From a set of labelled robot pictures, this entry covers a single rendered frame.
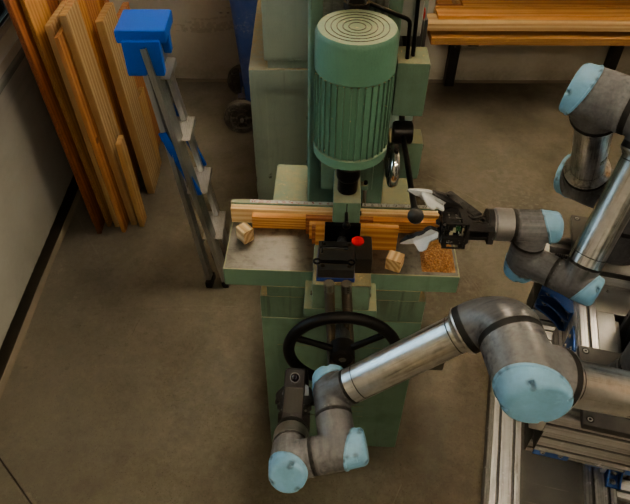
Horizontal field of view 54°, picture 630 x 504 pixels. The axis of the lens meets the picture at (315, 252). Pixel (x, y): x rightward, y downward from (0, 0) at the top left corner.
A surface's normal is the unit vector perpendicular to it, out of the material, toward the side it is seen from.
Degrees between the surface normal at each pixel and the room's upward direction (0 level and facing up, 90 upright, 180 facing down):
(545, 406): 87
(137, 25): 0
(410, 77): 90
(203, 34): 90
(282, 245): 0
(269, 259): 0
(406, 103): 90
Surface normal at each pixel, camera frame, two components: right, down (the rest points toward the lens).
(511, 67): 0.01, 0.71
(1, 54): 0.01, -0.70
